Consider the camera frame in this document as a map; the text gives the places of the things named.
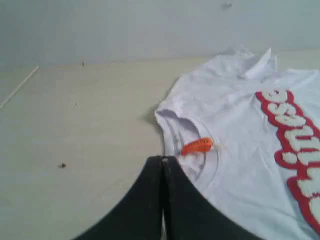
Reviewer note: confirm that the white t-shirt red lettering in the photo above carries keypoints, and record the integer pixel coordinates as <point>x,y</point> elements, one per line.
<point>263,171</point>

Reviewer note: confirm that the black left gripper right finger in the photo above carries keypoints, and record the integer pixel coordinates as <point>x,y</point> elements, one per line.
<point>188,215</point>

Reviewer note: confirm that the orange neck label tag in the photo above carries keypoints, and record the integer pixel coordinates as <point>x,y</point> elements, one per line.
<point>201,145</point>

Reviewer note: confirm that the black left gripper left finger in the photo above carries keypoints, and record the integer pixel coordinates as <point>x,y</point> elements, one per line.
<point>139,214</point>

